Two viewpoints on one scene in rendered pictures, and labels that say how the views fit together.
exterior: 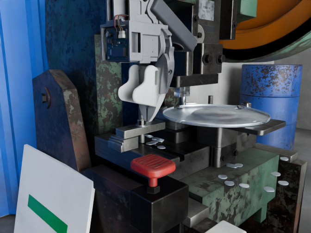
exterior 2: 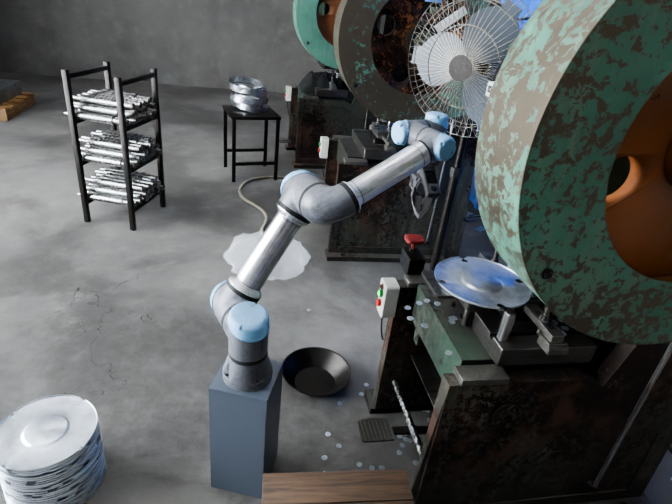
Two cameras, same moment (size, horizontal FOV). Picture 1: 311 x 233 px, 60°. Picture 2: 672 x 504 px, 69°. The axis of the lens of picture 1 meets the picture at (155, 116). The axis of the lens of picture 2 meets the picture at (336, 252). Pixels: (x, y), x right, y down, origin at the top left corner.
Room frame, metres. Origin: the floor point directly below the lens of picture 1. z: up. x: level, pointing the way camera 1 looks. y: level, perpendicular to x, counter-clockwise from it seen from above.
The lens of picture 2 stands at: (1.00, -1.51, 1.52)
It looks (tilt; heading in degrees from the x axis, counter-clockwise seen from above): 28 degrees down; 120
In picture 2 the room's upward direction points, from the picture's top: 7 degrees clockwise
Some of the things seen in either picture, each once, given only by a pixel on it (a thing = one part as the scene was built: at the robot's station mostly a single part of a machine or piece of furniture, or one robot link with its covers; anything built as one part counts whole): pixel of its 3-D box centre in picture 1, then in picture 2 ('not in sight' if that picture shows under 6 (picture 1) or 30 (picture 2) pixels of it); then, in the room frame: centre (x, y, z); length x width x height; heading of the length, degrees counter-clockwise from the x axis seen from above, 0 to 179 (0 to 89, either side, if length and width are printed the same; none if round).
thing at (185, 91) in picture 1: (183, 90); not in sight; (0.83, -0.09, 0.84); 0.05 x 0.03 x 0.04; 133
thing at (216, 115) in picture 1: (214, 113); (481, 280); (0.74, -0.17, 0.78); 0.29 x 0.29 x 0.01
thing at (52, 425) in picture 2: not in sight; (45, 430); (-0.23, -1.04, 0.23); 0.29 x 0.29 x 0.01
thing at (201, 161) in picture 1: (179, 140); (510, 309); (0.84, -0.08, 0.68); 0.45 x 0.30 x 0.06; 133
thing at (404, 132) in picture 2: not in sight; (413, 133); (0.40, -0.08, 1.14); 0.11 x 0.11 x 0.08; 63
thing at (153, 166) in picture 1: (152, 180); (413, 246); (0.44, 0.00, 0.72); 0.07 x 0.06 x 0.08; 43
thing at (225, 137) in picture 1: (227, 139); (462, 299); (0.71, -0.20, 0.72); 0.25 x 0.14 x 0.14; 43
